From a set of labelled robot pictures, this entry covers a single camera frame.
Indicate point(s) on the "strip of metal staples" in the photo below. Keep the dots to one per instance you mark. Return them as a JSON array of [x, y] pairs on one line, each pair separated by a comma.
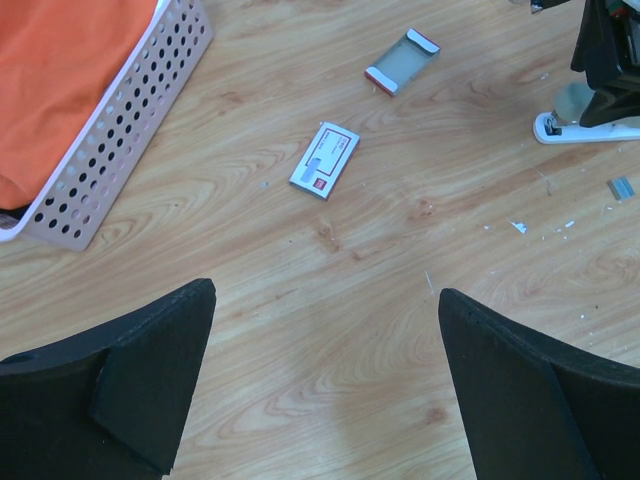
[[621, 188]]

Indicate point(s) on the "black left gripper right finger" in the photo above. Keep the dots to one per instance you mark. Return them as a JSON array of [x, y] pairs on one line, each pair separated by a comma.
[[534, 407]]

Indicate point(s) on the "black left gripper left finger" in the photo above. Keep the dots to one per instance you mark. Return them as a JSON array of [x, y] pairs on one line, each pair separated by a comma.
[[112, 401]]

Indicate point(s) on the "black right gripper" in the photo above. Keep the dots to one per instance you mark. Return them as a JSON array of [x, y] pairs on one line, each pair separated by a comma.
[[607, 52]]

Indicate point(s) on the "pink plastic basket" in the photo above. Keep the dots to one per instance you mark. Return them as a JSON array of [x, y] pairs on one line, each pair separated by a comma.
[[77, 197]]

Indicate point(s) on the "orange cloth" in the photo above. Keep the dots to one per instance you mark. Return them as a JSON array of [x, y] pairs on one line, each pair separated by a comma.
[[57, 58]]

